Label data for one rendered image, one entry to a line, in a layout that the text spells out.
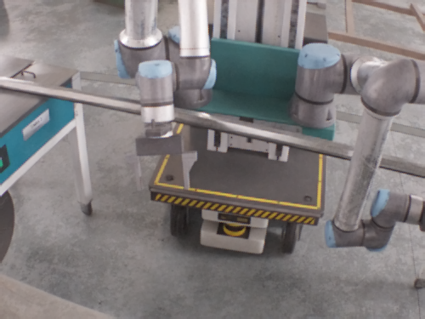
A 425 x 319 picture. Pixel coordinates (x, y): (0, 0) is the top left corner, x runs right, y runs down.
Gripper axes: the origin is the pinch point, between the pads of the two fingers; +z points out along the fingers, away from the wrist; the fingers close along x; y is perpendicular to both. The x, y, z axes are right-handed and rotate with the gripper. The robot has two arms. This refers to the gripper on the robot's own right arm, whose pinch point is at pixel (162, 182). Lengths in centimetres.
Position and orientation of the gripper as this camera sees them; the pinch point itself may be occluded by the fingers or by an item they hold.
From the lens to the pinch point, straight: 147.4
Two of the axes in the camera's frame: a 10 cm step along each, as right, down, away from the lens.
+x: -10.0, 0.4, 0.7
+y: 0.6, -2.1, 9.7
